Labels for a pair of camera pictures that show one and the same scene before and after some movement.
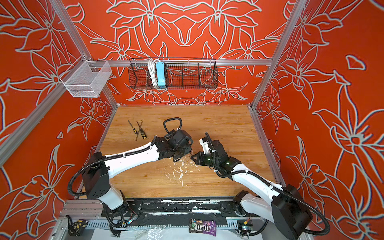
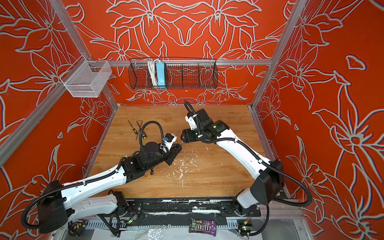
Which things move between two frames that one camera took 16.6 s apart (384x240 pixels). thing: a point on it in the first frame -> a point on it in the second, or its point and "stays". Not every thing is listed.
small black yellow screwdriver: [134, 129] stays
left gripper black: [189, 149] -> [172, 153]
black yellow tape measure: [75, 228] stays
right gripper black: [200, 155] -> [187, 136]
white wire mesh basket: [86, 78] stays
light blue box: [160, 74] stays
